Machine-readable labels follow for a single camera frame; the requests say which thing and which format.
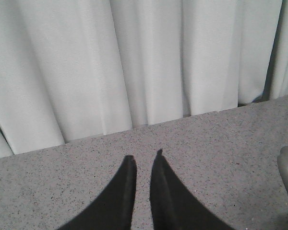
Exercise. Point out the grey white curtain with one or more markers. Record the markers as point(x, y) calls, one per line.
point(70, 69)

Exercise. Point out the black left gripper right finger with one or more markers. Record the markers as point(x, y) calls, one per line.
point(173, 206)

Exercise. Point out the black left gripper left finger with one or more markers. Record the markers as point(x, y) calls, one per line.
point(113, 208)

